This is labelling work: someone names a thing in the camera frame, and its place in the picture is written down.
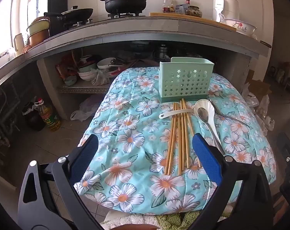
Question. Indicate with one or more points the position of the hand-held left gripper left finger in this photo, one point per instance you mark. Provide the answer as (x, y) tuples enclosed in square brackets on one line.
[(85, 155)]

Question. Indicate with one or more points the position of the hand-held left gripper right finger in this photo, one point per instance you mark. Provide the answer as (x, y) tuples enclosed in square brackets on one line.
[(207, 158)]

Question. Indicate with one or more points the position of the set of bamboo chopsticks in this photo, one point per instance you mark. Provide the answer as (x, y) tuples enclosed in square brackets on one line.
[(180, 136)]

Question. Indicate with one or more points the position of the large cream spoon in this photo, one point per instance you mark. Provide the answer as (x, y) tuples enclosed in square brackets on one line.
[(207, 104)]

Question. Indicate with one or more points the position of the green star-holed utensil holder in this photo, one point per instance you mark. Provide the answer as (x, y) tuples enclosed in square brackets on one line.
[(183, 81)]

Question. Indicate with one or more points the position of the stainless steel spoon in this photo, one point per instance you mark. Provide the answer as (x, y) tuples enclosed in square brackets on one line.
[(203, 115)]

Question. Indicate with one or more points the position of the white plastic bag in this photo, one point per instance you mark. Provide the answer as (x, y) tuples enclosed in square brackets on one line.
[(85, 111)]

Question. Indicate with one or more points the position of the slim stainless steel utensil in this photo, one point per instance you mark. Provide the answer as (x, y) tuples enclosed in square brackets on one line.
[(231, 118)]

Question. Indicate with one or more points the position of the floral teal blanket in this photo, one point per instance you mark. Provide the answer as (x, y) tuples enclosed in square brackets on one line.
[(135, 148)]

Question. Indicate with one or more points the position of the cooking oil bottle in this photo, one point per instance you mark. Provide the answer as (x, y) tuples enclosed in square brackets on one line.
[(49, 119)]

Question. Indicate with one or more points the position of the dark plastic jug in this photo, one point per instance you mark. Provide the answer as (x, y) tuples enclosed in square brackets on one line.
[(34, 122)]

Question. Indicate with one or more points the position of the small white ceramic spoon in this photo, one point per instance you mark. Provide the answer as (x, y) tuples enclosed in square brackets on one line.
[(163, 115)]

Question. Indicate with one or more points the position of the heap of clear plastic bags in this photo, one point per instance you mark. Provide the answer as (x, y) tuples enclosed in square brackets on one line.
[(262, 110)]

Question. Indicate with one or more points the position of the green white fluffy mat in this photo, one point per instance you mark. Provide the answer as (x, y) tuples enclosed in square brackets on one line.
[(173, 222)]

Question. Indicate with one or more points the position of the small green bowl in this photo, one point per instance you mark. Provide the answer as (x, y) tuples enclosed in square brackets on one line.
[(70, 80)]

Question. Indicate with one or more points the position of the clear bag of goods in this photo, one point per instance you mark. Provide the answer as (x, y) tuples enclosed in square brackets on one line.
[(99, 77)]

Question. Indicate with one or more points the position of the stack of mixed bowls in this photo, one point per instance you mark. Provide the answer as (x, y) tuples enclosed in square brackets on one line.
[(87, 75)]

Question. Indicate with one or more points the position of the cardboard box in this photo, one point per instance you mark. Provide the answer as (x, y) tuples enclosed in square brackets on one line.
[(257, 87)]

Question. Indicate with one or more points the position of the grey drain pipes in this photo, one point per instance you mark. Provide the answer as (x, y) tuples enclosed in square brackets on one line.
[(5, 117)]

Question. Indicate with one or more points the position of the red packaging bag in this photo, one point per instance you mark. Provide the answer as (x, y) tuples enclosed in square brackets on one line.
[(65, 68)]

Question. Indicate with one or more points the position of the white bowl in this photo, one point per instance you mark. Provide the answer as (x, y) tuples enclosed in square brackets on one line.
[(105, 64)]

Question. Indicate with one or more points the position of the steel pot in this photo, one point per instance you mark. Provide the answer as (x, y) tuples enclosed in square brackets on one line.
[(163, 52)]

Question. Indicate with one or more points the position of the white jug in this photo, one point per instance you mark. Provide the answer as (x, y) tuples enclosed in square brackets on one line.
[(19, 44)]

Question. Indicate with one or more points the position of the gas stove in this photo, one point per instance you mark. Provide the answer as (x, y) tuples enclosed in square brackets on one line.
[(87, 22)]

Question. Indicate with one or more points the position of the grey concrete kitchen counter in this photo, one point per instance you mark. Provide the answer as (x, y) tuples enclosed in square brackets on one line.
[(135, 31)]

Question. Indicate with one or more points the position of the white floral basin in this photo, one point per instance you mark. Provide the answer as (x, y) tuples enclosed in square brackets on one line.
[(240, 26)]

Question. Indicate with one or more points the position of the cream enamel pot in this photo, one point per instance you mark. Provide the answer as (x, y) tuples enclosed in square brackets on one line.
[(38, 27)]

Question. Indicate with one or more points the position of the wooden cutting board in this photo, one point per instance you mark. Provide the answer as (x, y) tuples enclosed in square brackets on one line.
[(207, 21)]

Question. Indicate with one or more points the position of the black wok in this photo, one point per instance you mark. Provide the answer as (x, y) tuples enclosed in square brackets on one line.
[(80, 13)]

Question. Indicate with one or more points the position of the glass jar of pickles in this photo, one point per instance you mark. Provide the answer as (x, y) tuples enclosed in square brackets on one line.
[(193, 12)]

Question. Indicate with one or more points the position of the blue white carton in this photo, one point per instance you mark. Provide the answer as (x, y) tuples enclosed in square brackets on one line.
[(181, 9)]

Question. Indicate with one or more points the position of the white electric kettle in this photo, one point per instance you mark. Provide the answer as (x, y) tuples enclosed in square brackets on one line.
[(225, 7)]

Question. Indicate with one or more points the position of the window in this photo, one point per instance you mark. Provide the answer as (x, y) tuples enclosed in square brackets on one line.
[(1, 28)]

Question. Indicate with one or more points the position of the yellow cap sauce bottle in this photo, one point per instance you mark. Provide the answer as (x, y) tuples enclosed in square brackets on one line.
[(173, 4)]

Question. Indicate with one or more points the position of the red cap dark bottle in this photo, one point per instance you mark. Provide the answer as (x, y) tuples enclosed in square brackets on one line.
[(187, 2)]

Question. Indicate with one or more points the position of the red label sauce bottle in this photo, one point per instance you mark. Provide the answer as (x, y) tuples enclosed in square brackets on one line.
[(165, 6)]

